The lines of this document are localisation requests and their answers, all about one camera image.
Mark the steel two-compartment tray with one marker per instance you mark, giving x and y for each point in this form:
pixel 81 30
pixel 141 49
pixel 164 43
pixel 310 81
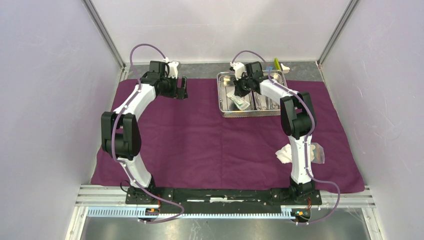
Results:
pixel 227 107

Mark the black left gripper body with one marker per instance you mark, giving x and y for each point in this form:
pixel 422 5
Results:
pixel 169 87

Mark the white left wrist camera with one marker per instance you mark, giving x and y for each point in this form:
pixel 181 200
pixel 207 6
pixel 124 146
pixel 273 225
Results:
pixel 171 68

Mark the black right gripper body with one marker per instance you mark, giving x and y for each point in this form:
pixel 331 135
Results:
pixel 243 85

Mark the white gauze pad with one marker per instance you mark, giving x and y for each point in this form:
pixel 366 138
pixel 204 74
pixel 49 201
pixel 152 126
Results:
pixel 317 153

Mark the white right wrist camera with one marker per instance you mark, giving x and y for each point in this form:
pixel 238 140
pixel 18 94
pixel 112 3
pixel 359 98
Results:
pixel 239 69

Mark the steel needle holder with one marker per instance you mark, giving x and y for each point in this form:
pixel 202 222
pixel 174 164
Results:
pixel 271 105

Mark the aluminium frame rail left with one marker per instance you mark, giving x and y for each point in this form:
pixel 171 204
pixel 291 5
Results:
pixel 108 66

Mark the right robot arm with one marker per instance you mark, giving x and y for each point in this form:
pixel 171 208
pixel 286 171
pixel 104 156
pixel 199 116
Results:
pixel 297 118

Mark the yellow-green plastic block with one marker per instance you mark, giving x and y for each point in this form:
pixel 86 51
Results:
pixel 277 64

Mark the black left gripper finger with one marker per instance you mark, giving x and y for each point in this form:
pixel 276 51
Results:
pixel 183 86
pixel 181 96

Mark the aluminium frame post right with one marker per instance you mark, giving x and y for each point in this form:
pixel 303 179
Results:
pixel 348 12

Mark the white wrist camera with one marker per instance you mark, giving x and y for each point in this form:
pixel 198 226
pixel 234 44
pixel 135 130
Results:
pixel 171 68
pixel 239 69

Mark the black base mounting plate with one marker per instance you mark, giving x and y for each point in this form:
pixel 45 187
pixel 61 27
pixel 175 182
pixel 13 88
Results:
pixel 168 200

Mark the white gauze packet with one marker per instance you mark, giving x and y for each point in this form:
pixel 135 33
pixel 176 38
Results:
pixel 284 155

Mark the green suture packet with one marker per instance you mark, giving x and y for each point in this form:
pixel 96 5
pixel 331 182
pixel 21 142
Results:
pixel 238 101

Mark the white plastic block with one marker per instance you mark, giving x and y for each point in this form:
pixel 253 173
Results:
pixel 284 69

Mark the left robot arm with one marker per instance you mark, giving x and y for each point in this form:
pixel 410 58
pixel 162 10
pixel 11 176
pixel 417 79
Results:
pixel 120 134

